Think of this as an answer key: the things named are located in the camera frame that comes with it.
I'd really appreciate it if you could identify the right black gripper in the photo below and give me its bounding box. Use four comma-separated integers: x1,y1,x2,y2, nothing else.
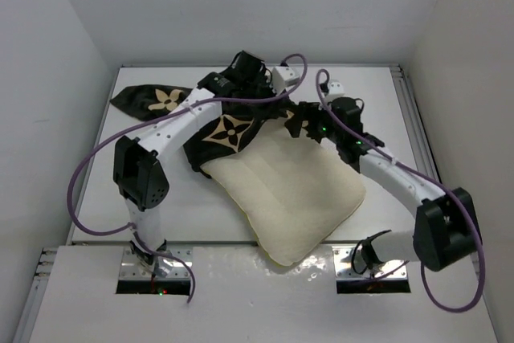
287,101,344,145

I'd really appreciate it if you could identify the black floral pillowcase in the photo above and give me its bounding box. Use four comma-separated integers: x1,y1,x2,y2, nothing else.
111,84,287,183

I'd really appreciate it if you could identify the cream foam pillow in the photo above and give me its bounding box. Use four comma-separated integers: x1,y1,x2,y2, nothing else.
202,120,366,267

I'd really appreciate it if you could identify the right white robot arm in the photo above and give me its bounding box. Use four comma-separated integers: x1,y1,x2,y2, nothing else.
285,97,477,274

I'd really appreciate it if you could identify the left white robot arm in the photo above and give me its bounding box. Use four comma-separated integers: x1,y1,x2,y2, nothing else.
113,51,300,267

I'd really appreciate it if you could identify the white front cover board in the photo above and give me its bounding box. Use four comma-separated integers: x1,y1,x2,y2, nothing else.
31,246,496,342

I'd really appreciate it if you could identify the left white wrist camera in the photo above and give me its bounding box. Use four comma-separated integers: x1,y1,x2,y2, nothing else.
271,66,300,90

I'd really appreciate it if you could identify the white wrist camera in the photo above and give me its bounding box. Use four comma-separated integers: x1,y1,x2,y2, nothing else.
325,80,345,100
271,66,300,90

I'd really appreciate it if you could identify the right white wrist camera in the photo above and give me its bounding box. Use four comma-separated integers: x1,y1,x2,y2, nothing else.
325,80,345,100

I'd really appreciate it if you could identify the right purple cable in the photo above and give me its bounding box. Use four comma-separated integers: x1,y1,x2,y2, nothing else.
316,69,486,313

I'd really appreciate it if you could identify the purple cable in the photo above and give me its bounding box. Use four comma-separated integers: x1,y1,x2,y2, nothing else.
316,69,486,313
66,53,309,303

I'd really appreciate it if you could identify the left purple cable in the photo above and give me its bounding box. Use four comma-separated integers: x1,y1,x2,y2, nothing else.
66,53,309,303

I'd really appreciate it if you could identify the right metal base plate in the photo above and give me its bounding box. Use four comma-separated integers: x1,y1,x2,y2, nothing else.
332,245,410,280

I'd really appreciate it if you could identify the metal base plate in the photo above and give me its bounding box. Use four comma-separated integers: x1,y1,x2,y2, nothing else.
118,247,193,282
332,245,410,280

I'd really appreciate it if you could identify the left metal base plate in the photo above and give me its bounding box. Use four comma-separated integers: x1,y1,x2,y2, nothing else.
118,247,193,282

